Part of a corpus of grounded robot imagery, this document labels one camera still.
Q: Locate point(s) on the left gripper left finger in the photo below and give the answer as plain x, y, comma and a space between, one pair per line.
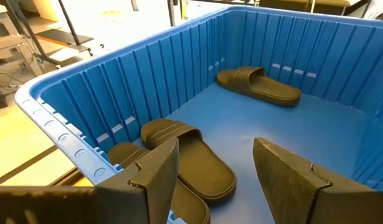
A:
147, 193

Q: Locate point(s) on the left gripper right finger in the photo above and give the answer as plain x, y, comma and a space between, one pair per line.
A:
303, 193

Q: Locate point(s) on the black slide sandal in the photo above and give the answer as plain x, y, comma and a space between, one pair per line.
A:
272, 91
122, 154
203, 168

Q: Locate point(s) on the blue plastic bin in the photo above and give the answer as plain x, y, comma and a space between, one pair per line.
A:
272, 130

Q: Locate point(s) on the black tripod stand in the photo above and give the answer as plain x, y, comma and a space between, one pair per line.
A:
69, 31

